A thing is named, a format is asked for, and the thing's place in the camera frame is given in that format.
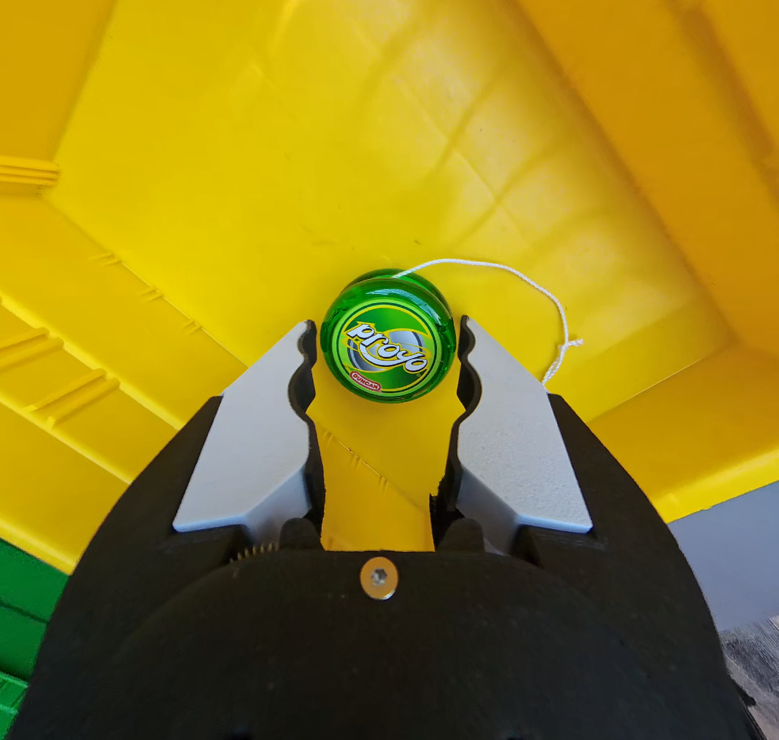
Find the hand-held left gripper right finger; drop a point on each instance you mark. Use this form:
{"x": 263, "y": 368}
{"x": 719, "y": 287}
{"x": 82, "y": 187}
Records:
{"x": 517, "y": 448}

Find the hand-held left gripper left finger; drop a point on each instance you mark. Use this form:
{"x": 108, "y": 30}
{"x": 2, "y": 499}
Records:
{"x": 249, "y": 448}

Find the yellow plastic bin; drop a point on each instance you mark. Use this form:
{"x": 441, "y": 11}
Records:
{"x": 243, "y": 143}

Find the green plastic bin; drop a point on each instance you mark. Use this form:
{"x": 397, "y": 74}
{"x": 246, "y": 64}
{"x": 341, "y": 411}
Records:
{"x": 24, "y": 600}

